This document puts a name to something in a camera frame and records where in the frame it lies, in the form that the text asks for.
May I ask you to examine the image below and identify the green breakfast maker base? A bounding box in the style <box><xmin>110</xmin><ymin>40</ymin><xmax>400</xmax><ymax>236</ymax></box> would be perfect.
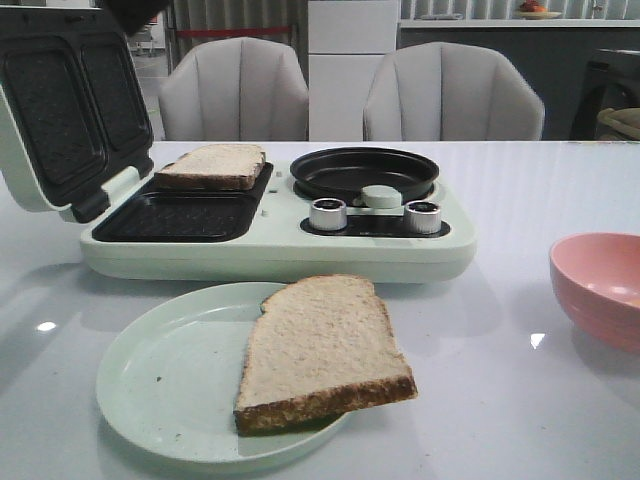
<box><xmin>80</xmin><ymin>161</ymin><xmax>477</xmax><ymax>283</ymax></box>

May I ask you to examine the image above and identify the green pan handle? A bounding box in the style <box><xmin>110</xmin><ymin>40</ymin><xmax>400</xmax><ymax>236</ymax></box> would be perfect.
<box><xmin>354</xmin><ymin>185</ymin><xmax>402</xmax><ymax>209</ymax></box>

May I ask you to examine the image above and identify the light green plate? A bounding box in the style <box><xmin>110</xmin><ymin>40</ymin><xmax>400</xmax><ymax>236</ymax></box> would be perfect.
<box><xmin>96</xmin><ymin>282</ymin><xmax>349</xmax><ymax>474</ymax></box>

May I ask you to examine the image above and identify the silver knob right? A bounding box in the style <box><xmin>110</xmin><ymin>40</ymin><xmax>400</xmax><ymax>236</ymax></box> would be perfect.
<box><xmin>403</xmin><ymin>200</ymin><xmax>442</xmax><ymax>235</ymax></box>

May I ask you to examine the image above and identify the white cabinet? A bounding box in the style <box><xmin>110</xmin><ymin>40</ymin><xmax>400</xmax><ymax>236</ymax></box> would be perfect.
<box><xmin>308</xmin><ymin>1</ymin><xmax>400</xmax><ymax>141</ymax></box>

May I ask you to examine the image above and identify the red barrier belt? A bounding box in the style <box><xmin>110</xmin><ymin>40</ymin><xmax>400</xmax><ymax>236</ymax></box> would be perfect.
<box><xmin>175</xmin><ymin>26</ymin><xmax>293</xmax><ymax>38</ymax></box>

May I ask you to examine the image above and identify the silver knob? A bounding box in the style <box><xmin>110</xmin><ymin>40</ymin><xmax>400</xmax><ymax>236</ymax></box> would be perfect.
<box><xmin>403</xmin><ymin>200</ymin><xmax>442</xmax><ymax>235</ymax></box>
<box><xmin>309</xmin><ymin>198</ymin><xmax>347</xmax><ymax>232</ymax></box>

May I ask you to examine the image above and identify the black round frying pan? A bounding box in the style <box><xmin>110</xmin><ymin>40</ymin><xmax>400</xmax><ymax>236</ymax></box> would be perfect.
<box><xmin>290</xmin><ymin>146</ymin><xmax>440</xmax><ymax>206</ymax></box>

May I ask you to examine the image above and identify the silver knob left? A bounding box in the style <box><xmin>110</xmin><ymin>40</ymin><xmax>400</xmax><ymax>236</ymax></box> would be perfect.
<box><xmin>309</xmin><ymin>198</ymin><xmax>347</xmax><ymax>232</ymax></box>

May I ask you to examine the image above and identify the green breakfast maker lid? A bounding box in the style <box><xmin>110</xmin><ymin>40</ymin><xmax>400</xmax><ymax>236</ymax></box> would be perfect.
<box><xmin>1</xmin><ymin>6</ymin><xmax>153</xmax><ymax>223</ymax></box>

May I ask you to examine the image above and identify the bread slice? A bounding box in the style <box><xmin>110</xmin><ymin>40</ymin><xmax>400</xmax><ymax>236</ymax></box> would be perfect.
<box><xmin>154</xmin><ymin>144</ymin><xmax>266</xmax><ymax>191</ymax></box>
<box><xmin>234</xmin><ymin>274</ymin><xmax>418</xmax><ymax>435</ymax></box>

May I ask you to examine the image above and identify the grey armchair right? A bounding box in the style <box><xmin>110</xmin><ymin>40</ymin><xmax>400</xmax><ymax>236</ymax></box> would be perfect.
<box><xmin>362</xmin><ymin>42</ymin><xmax>545</xmax><ymax>141</ymax></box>

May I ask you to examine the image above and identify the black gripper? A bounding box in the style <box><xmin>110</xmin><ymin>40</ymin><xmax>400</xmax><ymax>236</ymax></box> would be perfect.
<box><xmin>96</xmin><ymin>0</ymin><xmax>170</xmax><ymax>36</ymax></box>

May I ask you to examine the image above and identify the grey armchair left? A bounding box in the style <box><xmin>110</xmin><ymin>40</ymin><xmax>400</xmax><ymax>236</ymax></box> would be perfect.
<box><xmin>159</xmin><ymin>37</ymin><xmax>309</xmax><ymax>141</ymax></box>

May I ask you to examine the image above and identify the fruit plate on counter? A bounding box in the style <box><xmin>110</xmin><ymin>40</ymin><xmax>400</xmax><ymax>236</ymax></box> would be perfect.
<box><xmin>514</xmin><ymin>0</ymin><xmax>562</xmax><ymax>20</ymax></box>

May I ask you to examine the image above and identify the grey armchair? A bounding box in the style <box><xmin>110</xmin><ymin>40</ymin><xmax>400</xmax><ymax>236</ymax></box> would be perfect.
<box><xmin>362</xmin><ymin>42</ymin><xmax>545</xmax><ymax>141</ymax></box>
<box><xmin>159</xmin><ymin>37</ymin><xmax>309</xmax><ymax>141</ymax></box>

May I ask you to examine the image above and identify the pink bowl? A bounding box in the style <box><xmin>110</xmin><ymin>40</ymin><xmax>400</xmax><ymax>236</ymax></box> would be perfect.
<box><xmin>549</xmin><ymin>232</ymin><xmax>639</xmax><ymax>354</ymax></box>

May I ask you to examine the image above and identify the dark counter unit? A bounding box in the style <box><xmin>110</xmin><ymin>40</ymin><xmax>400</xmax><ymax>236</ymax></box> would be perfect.
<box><xmin>398</xmin><ymin>18</ymin><xmax>640</xmax><ymax>141</ymax></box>

